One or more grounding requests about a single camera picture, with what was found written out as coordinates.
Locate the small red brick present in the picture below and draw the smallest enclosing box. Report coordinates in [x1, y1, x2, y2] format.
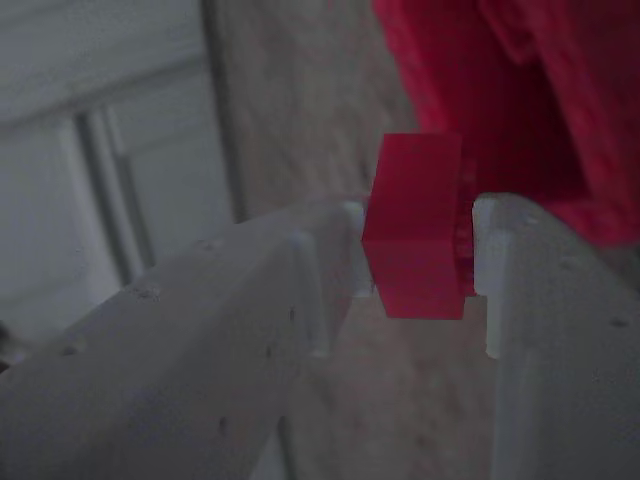
[360, 132, 475, 321]

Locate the red plastic container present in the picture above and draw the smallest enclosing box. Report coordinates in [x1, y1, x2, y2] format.
[372, 0, 640, 247]

